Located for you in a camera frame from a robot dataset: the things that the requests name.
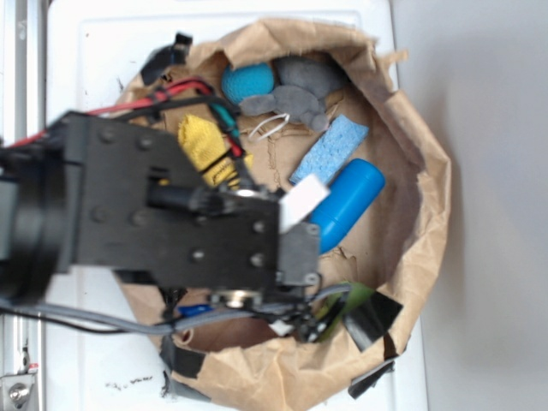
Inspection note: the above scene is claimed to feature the teal knitted ball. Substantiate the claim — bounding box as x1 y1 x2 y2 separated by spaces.
221 63 275 104

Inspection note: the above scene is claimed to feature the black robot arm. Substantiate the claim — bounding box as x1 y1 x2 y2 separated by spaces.
1 112 353 343

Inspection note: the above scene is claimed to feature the aluminium frame rail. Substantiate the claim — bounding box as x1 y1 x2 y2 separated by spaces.
1 1 50 410

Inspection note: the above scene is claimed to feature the green plush animal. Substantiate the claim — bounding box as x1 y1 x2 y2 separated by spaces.
313 281 374 343

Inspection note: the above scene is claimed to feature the blue plastic bowling pin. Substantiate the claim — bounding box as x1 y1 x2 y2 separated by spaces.
310 158 385 254

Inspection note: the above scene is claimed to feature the light blue sponge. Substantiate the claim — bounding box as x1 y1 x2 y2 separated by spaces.
289 115 369 185

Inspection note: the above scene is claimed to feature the grey plush animal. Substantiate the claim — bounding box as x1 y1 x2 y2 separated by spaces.
240 56 349 132

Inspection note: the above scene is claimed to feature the white plastic tray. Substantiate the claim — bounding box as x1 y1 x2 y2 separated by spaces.
45 1 395 410

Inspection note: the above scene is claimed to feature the brown paper bag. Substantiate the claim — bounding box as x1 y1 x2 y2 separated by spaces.
113 16 453 411

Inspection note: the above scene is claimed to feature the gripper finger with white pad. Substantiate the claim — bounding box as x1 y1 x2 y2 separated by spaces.
342 291 403 352

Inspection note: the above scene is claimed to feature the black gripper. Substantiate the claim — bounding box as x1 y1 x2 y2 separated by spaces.
49 112 331 299

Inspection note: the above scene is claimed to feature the yellow microfibre cloth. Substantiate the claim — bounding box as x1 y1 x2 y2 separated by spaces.
177 114 241 189

